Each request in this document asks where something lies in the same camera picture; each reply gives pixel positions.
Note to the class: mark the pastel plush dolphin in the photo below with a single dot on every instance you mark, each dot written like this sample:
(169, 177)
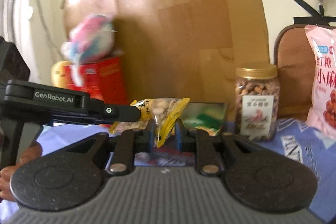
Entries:
(94, 40)

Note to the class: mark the blue printed cloth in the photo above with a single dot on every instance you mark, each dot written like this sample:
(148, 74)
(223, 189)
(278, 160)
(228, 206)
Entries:
(288, 140)

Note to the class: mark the yellow nut snack packet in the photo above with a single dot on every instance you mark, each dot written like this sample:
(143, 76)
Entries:
(168, 111)

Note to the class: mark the wooden board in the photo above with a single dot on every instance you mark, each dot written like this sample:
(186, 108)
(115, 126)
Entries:
(183, 16)

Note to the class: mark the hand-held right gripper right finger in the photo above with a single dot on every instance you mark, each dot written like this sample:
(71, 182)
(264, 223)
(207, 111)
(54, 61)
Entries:
(179, 134)

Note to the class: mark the red gift box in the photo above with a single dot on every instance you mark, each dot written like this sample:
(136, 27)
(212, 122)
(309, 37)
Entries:
(110, 77)

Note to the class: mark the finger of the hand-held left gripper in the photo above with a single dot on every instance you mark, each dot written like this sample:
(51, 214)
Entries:
(120, 113)

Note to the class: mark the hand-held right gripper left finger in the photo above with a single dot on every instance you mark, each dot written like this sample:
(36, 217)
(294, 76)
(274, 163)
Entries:
(151, 134)

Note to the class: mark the large pink snack bag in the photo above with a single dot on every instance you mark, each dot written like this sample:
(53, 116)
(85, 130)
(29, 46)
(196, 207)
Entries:
(323, 43)

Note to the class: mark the black tape cross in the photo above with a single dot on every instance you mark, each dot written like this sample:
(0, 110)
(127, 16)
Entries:
(315, 19)

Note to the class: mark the brown chair back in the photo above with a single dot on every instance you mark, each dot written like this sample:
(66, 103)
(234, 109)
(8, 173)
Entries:
(291, 69)

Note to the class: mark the person's left hand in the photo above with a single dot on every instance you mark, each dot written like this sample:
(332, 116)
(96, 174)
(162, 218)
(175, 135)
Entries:
(6, 184)

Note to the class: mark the yellow plush duck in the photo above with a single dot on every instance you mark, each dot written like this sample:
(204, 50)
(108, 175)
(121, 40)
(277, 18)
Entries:
(57, 73)

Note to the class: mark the black printed cardboard box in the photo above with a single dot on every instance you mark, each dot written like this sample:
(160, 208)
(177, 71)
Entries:
(204, 107)

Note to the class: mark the clear nut jar gold lid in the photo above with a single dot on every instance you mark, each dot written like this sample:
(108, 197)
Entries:
(256, 90)

